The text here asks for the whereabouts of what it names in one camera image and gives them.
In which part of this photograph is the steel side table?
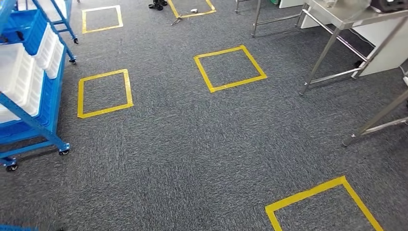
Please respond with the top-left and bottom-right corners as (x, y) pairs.
(299, 0), (408, 96)

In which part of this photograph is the steel table frame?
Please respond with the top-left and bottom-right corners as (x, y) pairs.
(235, 0), (308, 38)

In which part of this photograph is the white flat panel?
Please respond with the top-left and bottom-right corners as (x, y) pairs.
(350, 16), (408, 77)

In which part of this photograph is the blue plastic crate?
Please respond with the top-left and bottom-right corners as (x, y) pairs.
(0, 9), (49, 55)
(0, 48), (66, 144)

